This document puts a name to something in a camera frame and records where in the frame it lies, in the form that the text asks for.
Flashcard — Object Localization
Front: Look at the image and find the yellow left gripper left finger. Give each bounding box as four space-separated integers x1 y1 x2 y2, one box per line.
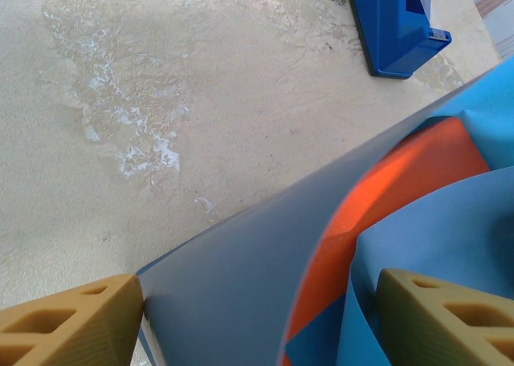
0 273 145 366

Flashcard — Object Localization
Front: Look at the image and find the orange gift box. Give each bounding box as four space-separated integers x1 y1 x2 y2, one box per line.
279 116 492 366

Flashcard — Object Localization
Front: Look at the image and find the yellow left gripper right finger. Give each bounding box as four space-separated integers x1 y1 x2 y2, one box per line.
377 267 514 366

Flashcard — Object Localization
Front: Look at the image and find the blue wrapping paper sheet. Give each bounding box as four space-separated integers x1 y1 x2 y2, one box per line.
136 56 514 366

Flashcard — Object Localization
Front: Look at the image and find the blue tape dispenser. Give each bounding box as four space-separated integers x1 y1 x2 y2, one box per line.
344 0 454 79

